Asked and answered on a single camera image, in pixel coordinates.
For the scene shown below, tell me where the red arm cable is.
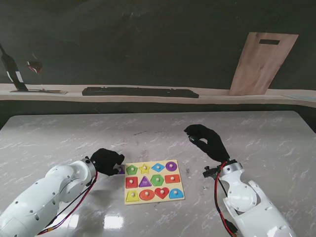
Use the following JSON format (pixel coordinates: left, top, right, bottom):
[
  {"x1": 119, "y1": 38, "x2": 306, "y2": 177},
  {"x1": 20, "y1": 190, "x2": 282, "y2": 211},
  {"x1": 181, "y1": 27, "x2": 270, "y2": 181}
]
[
  {"x1": 213, "y1": 162, "x2": 239, "y2": 237},
  {"x1": 37, "y1": 170, "x2": 99, "y2": 237}
]

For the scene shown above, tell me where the black bottle-shaped stand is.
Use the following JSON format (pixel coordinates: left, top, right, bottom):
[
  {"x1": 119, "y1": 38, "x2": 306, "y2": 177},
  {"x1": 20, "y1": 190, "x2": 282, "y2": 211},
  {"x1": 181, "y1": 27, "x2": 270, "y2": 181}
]
[{"x1": 0, "y1": 43, "x2": 28, "y2": 92}]

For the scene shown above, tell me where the yellow trapezoid puzzle piece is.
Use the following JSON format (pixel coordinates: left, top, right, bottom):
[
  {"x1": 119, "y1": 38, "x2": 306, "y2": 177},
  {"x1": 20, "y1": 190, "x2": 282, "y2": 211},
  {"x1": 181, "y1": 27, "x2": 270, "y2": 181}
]
[{"x1": 125, "y1": 190, "x2": 140, "y2": 202}]

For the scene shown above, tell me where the yellow star puzzle piece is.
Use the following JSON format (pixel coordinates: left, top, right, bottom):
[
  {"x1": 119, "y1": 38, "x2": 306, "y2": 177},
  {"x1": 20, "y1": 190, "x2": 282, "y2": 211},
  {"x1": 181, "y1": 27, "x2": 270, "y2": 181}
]
[{"x1": 138, "y1": 163, "x2": 152, "y2": 174}]

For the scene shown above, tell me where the red and black object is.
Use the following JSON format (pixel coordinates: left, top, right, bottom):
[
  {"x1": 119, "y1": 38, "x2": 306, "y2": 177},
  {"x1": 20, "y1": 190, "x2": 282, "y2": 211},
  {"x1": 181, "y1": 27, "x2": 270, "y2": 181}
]
[{"x1": 26, "y1": 60, "x2": 44, "y2": 74}]

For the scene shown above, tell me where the red square puzzle piece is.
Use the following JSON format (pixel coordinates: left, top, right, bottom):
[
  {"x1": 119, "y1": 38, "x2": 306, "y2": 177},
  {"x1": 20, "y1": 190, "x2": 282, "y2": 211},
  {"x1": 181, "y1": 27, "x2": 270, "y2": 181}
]
[{"x1": 125, "y1": 176, "x2": 139, "y2": 189}]

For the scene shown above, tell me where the light wooden shelf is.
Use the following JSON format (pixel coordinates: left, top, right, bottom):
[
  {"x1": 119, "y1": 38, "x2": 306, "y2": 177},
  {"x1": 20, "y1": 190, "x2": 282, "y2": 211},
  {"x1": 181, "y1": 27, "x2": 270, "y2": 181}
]
[{"x1": 0, "y1": 83, "x2": 316, "y2": 108}]

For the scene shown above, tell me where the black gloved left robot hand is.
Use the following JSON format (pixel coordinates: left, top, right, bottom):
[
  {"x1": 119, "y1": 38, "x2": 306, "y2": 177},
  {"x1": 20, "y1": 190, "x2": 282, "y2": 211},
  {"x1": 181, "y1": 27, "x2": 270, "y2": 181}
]
[{"x1": 89, "y1": 148, "x2": 125, "y2": 177}]

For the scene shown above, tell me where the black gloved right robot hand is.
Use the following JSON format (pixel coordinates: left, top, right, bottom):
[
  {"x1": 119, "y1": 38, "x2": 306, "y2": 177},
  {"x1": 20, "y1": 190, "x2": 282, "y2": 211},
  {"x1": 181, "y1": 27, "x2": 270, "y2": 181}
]
[{"x1": 184, "y1": 124, "x2": 231, "y2": 163}]

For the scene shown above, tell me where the blue semicircle puzzle piece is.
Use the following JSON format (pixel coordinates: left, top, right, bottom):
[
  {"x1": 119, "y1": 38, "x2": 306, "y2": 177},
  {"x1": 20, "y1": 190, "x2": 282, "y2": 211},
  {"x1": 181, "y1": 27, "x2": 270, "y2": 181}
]
[{"x1": 169, "y1": 188, "x2": 185, "y2": 200}]

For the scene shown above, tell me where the wooden shape puzzle board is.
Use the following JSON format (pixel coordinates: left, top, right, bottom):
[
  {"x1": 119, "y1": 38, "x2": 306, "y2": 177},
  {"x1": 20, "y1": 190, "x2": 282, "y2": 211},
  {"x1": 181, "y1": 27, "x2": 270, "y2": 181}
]
[{"x1": 124, "y1": 159, "x2": 186, "y2": 206}]

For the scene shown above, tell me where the flat thin tray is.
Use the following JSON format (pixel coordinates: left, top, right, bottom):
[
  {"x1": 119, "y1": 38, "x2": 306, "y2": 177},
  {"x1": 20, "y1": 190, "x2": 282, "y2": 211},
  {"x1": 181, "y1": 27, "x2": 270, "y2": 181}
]
[{"x1": 9, "y1": 88, "x2": 68, "y2": 95}]

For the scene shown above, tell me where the red left arm cable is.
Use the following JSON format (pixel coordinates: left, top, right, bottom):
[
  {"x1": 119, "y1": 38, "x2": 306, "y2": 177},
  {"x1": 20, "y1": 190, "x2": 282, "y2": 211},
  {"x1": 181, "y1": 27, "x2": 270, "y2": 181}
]
[{"x1": 37, "y1": 170, "x2": 99, "y2": 237}]

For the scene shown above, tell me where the green pentagon puzzle piece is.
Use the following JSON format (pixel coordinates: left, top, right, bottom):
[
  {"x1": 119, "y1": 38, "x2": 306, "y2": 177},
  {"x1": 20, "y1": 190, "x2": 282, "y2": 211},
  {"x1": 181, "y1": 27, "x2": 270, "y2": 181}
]
[{"x1": 125, "y1": 164, "x2": 138, "y2": 176}]

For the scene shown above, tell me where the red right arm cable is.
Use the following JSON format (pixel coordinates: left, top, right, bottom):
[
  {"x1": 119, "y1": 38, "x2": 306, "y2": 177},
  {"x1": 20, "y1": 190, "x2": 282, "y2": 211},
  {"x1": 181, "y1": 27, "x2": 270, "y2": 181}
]
[{"x1": 213, "y1": 162, "x2": 239, "y2": 237}]

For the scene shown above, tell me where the blue diamond puzzle piece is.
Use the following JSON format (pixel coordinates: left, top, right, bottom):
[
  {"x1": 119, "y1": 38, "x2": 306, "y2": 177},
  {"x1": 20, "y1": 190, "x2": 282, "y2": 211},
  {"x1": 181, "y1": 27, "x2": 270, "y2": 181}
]
[{"x1": 151, "y1": 162, "x2": 165, "y2": 173}]

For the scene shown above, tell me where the pale blue flat sheet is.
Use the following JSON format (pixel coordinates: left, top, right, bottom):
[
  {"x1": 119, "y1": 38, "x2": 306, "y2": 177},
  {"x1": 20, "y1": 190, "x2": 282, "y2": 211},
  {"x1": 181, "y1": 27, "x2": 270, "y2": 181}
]
[{"x1": 281, "y1": 94, "x2": 316, "y2": 102}]

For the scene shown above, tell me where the black keyboard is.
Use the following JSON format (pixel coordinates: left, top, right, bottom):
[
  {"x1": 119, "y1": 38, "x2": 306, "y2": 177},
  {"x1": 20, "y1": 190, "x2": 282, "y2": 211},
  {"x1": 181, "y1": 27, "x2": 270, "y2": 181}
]
[{"x1": 81, "y1": 86, "x2": 199, "y2": 99}]

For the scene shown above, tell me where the red heart puzzle piece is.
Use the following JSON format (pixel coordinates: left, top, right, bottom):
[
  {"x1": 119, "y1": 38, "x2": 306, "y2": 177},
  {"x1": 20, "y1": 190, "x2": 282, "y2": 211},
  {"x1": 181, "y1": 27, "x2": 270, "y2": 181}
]
[{"x1": 154, "y1": 187, "x2": 170, "y2": 200}]

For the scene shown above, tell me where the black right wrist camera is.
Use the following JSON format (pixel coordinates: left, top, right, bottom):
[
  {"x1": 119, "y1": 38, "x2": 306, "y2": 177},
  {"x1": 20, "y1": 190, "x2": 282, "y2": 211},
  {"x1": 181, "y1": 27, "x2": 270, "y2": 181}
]
[{"x1": 202, "y1": 165, "x2": 220, "y2": 179}]

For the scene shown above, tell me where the green hexagon puzzle piece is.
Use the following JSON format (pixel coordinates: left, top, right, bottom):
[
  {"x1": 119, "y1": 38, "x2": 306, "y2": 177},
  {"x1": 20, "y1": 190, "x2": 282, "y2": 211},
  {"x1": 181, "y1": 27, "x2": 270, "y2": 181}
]
[{"x1": 150, "y1": 174, "x2": 165, "y2": 187}]

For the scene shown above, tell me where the wooden cutting board with slot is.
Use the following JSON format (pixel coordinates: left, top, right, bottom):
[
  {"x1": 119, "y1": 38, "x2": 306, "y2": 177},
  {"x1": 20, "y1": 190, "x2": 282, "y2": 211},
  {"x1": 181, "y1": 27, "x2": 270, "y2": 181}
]
[{"x1": 227, "y1": 32, "x2": 299, "y2": 96}]

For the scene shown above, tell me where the orange rectangle puzzle piece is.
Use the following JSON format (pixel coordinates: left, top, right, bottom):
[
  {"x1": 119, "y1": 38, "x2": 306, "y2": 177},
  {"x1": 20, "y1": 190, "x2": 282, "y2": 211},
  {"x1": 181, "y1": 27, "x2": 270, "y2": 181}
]
[{"x1": 164, "y1": 174, "x2": 181, "y2": 184}]

